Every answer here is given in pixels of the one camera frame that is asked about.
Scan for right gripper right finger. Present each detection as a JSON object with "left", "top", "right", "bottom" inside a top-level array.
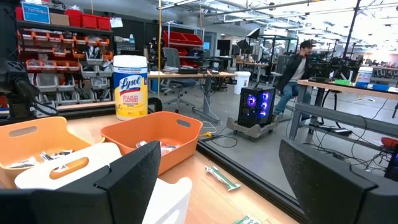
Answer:
[{"left": 279, "top": 139, "right": 398, "bottom": 224}]

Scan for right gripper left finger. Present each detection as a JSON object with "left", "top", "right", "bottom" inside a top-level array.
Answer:
[{"left": 0, "top": 141, "right": 162, "bottom": 224}]

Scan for green-striped white long packet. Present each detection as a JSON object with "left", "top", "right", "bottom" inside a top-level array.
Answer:
[
  {"left": 233, "top": 215, "right": 261, "bottom": 224},
  {"left": 204, "top": 166, "right": 242, "bottom": 192}
]

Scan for white plastic bin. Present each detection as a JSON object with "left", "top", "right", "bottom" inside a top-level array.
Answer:
[{"left": 14, "top": 142, "right": 193, "bottom": 224}]

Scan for red object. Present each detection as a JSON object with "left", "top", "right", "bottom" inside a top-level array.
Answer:
[{"left": 381, "top": 136, "right": 398, "bottom": 151}]

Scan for yellow plastic bin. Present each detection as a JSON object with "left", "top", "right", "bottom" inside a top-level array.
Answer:
[{"left": 0, "top": 116, "right": 105, "bottom": 190}]

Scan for orange plastic bin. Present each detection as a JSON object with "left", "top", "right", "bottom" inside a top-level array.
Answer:
[{"left": 100, "top": 111, "right": 203, "bottom": 175}]

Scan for wooden workbench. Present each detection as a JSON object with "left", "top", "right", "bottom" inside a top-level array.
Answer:
[{"left": 289, "top": 78, "right": 398, "bottom": 150}]

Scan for grey wheeled dolly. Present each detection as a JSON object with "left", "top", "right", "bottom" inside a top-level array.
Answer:
[{"left": 226, "top": 115, "right": 280, "bottom": 140}]

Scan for Lysol disinfecting wipes canister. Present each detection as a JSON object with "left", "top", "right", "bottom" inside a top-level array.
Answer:
[
  {"left": 113, "top": 55, "right": 149, "bottom": 121},
  {"left": 355, "top": 65, "right": 374, "bottom": 89}
]

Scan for blue tray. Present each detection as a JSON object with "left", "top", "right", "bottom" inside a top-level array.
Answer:
[{"left": 371, "top": 83, "right": 391, "bottom": 92}]

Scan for black PC tower RGB fans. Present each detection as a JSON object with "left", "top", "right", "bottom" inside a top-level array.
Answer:
[{"left": 237, "top": 86, "right": 277, "bottom": 128}]

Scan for person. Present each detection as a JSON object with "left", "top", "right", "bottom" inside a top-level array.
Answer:
[{"left": 272, "top": 39, "right": 317, "bottom": 121}]

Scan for black rack orange parts bins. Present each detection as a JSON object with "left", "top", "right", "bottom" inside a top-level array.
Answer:
[{"left": 17, "top": 20, "right": 114, "bottom": 108}]

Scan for white bucket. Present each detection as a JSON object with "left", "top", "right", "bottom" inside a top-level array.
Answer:
[{"left": 233, "top": 70, "right": 252, "bottom": 95}]

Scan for wooden desk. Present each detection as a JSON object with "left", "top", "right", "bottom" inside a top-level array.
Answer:
[{"left": 147, "top": 70, "right": 238, "bottom": 124}]

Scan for grey office chair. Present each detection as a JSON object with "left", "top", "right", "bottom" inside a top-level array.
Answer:
[{"left": 161, "top": 46, "right": 197, "bottom": 113}]

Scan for red plastic storage bin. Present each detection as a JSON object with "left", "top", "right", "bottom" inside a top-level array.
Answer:
[
  {"left": 81, "top": 12, "right": 99, "bottom": 29},
  {"left": 64, "top": 8, "right": 83, "bottom": 27},
  {"left": 96, "top": 15, "right": 112, "bottom": 31}
]

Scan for cardboard box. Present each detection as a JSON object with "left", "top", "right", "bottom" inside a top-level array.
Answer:
[{"left": 49, "top": 12, "right": 71, "bottom": 27}]

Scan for metal shelf red bins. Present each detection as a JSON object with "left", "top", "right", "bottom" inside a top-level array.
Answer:
[{"left": 162, "top": 29, "right": 205, "bottom": 68}]

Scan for black studio light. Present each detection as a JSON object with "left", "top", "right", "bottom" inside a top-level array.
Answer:
[{"left": 247, "top": 27, "right": 261, "bottom": 40}]

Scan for blue sign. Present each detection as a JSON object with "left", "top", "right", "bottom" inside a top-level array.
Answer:
[{"left": 21, "top": 1, "right": 51, "bottom": 25}]

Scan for black aluminium table frame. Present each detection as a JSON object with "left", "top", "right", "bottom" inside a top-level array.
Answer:
[{"left": 0, "top": 104, "right": 310, "bottom": 224}]

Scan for black floor cable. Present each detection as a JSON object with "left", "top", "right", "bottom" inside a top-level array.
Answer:
[{"left": 211, "top": 133, "right": 239, "bottom": 149}]

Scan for white floor cable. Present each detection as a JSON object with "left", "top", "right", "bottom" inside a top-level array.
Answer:
[{"left": 200, "top": 119, "right": 224, "bottom": 138}]

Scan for yellow hanging cord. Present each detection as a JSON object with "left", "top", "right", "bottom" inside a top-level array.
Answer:
[{"left": 157, "top": 0, "right": 164, "bottom": 100}]

